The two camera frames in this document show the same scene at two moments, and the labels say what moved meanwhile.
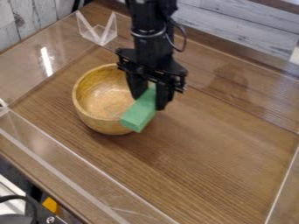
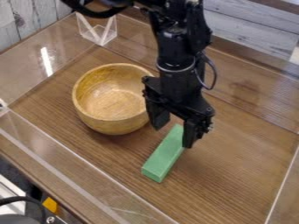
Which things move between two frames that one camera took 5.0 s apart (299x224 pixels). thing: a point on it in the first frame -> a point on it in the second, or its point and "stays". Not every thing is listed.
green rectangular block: x=143 y=110 -> x=154 y=169
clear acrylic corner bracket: x=98 y=34 stays
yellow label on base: x=51 y=205 stays
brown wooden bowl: x=102 y=95 stays
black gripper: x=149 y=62 -> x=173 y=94
